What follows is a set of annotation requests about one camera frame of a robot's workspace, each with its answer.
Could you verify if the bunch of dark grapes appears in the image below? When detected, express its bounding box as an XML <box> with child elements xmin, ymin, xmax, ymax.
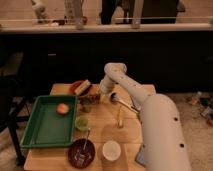
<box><xmin>80</xmin><ymin>94</ymin><xmax>100</xmax><ymax>104</ymax></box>

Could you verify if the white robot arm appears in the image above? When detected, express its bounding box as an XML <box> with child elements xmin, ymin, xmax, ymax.
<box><xmin>99</xmin><ymin>63</ymin><xmax>191</xmax><ymax>171</ymax></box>

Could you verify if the small metal cup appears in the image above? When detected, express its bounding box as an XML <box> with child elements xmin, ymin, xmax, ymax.
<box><xmin>82</xmin><ymin>103</ymin><xmax>91</xmax><ymax>113</ymax></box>

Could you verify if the white cup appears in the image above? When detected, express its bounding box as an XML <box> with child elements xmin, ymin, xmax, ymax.
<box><xmin>102</xmin><ymin>140</ymin><xmax>121</xmax><ymax>162</ymax></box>

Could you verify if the bread slice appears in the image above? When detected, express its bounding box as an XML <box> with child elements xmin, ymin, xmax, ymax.
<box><xmin>75</xmin><ymin>80</ymin><xmax>91</xmax><ymax>95</ymax></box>

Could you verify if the peach fruit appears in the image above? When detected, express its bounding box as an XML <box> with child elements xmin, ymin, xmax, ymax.
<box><xmin>56</xmin><ymin>103</ymin><xmax>69</xmax><ymax>115</ymax></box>

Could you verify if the green plastic tray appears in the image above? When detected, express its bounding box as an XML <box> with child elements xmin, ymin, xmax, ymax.
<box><xmin>21</xmin><ymin>95</ymin><xmax>77</xmax><ymax>149</ymax></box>

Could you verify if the metal spoon in bowl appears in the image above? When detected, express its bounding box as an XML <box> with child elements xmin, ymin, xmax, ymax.
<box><xmin>78</xmin><ymin>128</ymin><xmax>91</xmax><ymax>166</ymax></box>

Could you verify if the dark brown bowl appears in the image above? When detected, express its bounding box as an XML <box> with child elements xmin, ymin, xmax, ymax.
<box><xmin>68</xmin><ymin>138</ymin><xmax>95</xmax><ymax>169</ymax></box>

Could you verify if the blue sponge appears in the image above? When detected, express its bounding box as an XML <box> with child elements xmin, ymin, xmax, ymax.
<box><xmin>135</xmin><ymin>146</ymin><xmax>145</xmax><ymax>166</ymax></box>

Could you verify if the black chair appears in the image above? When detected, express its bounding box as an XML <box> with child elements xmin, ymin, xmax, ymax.
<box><xmin>0</xmin><ymin>76</ymin><xmax>29</xmax><ymax>166</ymax></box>

